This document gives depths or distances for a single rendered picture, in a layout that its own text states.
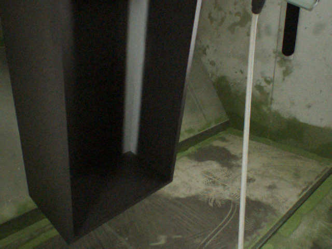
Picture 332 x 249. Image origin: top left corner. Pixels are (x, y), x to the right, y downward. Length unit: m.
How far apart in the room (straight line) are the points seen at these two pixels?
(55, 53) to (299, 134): 2.41
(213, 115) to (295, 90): 0.83
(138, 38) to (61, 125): 0.69
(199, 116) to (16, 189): 1.76
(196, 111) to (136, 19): 1.66
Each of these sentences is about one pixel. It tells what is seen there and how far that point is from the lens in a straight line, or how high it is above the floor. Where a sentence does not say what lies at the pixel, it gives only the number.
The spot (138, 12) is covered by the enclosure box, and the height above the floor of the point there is 1.30.
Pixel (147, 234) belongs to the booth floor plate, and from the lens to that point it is 1.88.
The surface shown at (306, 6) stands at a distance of 0.73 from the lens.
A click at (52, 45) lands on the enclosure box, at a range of 0.83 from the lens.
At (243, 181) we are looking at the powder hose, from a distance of 1.02.
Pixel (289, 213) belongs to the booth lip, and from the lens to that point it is 2.13.
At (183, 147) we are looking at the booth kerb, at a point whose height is 0.09.
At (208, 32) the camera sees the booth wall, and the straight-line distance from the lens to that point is 3.21.
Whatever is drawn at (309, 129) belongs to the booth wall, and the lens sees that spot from 2.84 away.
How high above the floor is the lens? 1.31
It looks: 22 degrees down
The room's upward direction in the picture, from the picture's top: 2 degrees counter-clockwise
